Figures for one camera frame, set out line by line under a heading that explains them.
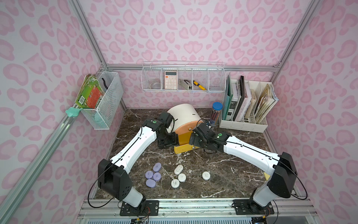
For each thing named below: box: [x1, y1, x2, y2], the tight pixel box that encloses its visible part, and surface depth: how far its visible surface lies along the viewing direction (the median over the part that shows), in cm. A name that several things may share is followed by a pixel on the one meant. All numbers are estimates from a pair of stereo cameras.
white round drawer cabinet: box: [166, 103, 204, 132], surface depth 90 cm
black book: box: [233, 75, 245, 122], surface depth 94 cm
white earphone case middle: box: [178, 172, 187, 183], surface depth 84 cm
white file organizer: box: [219, 79, 274, 133], surface depth 102 cm
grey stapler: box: [179, 79, 193, 91], surface depth 100 cm
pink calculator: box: [164, 70, 178, 90], surface depth 97 cm
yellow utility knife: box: [192, 80, 207, 91], surface depth 100 cm
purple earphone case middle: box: [152, 172, 162, 182], surface depth 84 cm
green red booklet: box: [75, 73, 105, 110], surface depth 73 cm
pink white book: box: [234, 81, 252, 122], surface depth 96 cm
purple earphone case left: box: [144, 170, 154, 179], surface depth 85 cm
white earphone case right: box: [201, 171, 211, 181], surface depth 84 cm
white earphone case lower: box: [170, 178, 180, 189], surface depth 82 cm
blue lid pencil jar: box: [209, 101, 223, 127], surface depth 100 cm
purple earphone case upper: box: [152, 162, 162, 173], surface depth 87 cm
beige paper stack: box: [254, 83, 280, 124], surface depth 97 cm
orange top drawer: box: [174, 120, 199, 136], surface depth 80 cm
